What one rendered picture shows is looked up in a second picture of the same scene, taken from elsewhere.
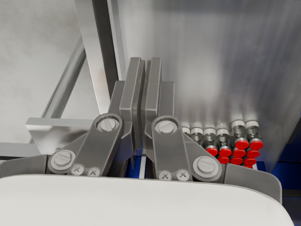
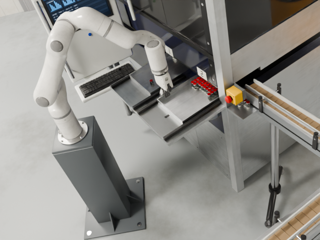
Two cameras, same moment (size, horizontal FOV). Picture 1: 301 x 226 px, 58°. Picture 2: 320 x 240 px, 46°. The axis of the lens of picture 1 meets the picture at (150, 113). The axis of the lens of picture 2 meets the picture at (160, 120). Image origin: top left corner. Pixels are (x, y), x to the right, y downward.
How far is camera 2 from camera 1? 1.92 m
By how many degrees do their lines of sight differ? 51
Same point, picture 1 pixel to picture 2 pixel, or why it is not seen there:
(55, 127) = (236, 114)
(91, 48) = (200, 120)
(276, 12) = (169, 105)
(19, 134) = not seen: outside the picture
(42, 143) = (248, 113)
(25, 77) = not seen: outside the picture
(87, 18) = (194, 125)
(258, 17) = (171, 106)
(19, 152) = (265, 116)
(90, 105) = not seen: outside the picture
